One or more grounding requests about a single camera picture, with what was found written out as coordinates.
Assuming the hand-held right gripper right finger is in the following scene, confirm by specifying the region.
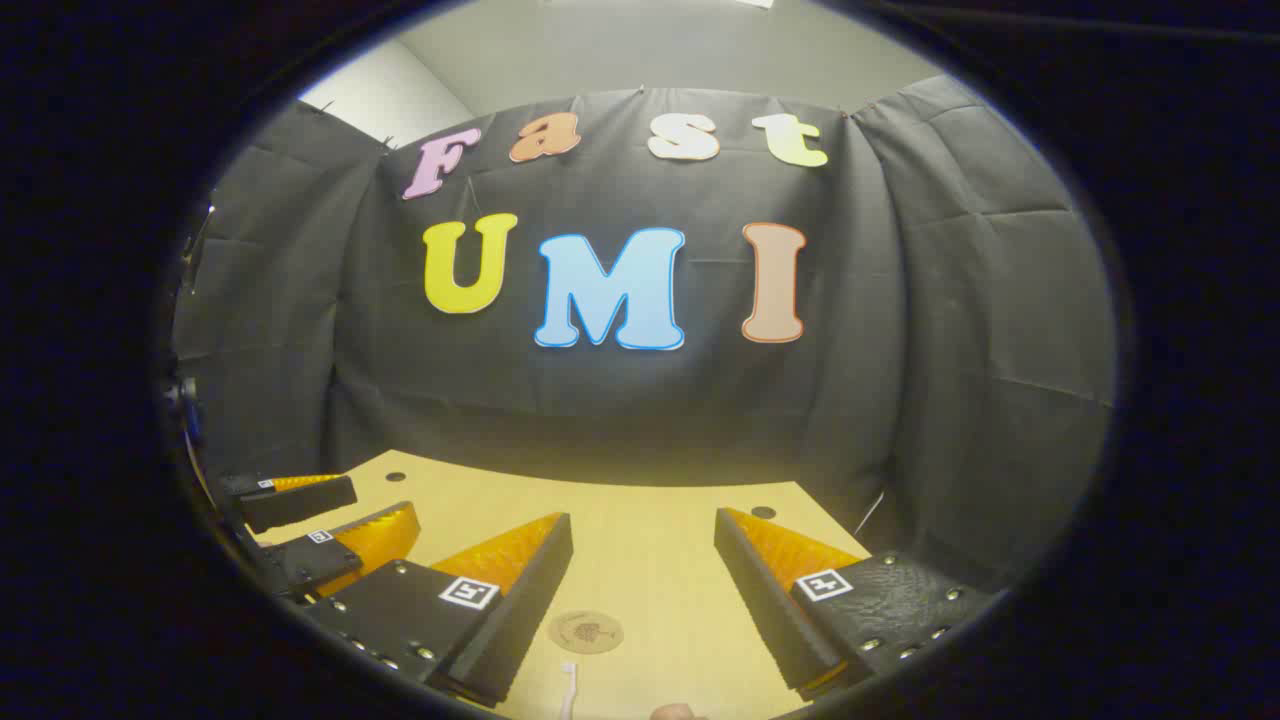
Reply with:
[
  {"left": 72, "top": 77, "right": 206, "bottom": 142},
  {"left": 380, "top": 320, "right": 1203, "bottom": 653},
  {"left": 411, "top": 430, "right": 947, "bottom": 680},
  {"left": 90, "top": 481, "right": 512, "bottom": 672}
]
[{"left": 714, "top": 507, "right": 991, "bottom": 701}]

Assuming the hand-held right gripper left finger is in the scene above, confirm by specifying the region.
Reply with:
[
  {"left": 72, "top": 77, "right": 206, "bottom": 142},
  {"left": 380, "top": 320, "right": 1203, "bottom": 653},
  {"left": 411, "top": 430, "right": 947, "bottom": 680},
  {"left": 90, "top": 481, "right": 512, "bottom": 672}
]
[{"left": 305, "top": 512, "right": 575, "bottom": 708}]

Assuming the round wooden coaster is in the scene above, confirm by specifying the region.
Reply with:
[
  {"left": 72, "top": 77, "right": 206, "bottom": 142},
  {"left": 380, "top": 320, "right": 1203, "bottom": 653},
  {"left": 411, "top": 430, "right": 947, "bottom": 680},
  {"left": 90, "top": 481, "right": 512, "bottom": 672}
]
[{"left": 548, "top": 610, "right": 625, "bottom": 655}]

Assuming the light wooden desktop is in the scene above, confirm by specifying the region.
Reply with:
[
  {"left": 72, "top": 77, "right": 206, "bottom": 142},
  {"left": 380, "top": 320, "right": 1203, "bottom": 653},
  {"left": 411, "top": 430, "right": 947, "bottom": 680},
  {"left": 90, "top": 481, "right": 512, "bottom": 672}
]
[{"left": 250, "top": 450, "right": 873, "bottom": 720}]

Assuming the black backdrop cloth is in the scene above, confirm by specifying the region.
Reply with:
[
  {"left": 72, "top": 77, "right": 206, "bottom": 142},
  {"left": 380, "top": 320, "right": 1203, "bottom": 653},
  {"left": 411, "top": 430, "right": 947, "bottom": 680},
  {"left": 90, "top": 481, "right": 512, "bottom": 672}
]
[{"left": 170, "top": 88, "right": 1117, "bottom": 593}]

